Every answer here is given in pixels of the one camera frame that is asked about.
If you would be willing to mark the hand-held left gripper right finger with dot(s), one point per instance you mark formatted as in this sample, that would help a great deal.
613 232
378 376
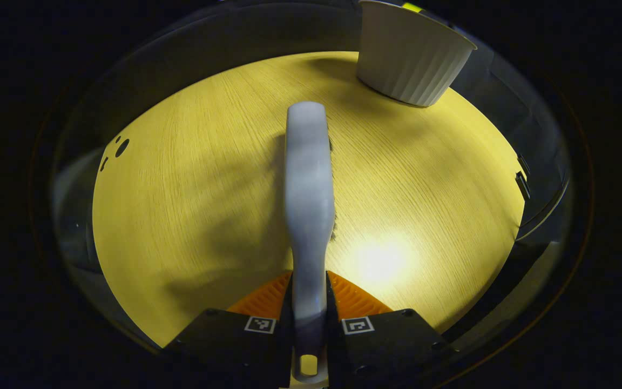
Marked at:
392 351

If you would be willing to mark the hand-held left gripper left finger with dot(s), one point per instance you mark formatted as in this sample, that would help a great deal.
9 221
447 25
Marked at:
235 351

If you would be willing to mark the small grey broom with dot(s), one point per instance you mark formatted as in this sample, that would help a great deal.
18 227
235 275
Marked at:
308 205

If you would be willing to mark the white ribbed garbage bin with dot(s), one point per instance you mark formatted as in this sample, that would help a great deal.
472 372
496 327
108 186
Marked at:
408 59

